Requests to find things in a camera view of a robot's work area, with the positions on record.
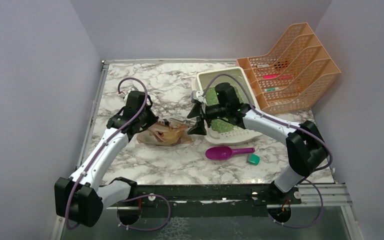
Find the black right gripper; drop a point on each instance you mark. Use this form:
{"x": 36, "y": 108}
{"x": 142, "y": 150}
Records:
{"x": 198, "y": 129}

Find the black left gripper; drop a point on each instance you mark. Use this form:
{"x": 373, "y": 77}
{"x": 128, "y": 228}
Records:
{"x": 153, "y": 119}

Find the orange cat litter bag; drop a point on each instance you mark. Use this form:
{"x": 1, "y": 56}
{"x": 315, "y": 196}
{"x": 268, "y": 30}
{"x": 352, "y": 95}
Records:
{"x": 165, "y": 133}

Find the magenta plastic litter scoop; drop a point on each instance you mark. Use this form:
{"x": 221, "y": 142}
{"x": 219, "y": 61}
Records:
{"x": 221, "y": 153}

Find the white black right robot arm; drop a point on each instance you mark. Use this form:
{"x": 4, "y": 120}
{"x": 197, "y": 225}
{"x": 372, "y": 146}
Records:
{"x": 305, "y": 147}

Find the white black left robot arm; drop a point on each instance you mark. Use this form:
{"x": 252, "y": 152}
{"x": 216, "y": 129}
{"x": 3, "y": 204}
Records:
{"x": 80, "y": 198}

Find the green cat litter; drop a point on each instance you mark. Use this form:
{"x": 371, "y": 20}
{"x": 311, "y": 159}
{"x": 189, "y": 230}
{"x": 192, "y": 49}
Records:
{"x": 220, "y": 124}

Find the white plastic litter box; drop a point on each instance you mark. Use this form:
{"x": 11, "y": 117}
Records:
{"x": 237, "y": 78}

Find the small green box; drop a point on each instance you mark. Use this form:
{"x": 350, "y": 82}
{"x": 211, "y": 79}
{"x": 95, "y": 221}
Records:
{"x": 253, "y": 159}

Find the green marker pen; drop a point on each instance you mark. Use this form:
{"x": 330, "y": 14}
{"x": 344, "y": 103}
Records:
{"x": 272, "y": 89}

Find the white marker pen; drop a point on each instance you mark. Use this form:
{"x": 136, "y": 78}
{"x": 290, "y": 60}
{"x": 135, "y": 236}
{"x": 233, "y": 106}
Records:
{"x": 262, "y": 65}

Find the pink marker pen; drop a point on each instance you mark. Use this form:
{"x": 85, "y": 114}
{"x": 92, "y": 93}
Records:
{"x": 283, "y": 76}

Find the orange mesh file organizer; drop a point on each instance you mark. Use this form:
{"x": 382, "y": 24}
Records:
{"x": 298, "y": 53}

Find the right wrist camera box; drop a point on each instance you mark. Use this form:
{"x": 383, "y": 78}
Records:
{"x": 198, "y": 97}

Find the black metal base rail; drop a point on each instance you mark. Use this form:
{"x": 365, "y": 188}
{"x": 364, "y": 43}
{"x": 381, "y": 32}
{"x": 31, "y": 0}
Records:
{"x": 211, "y": 200}

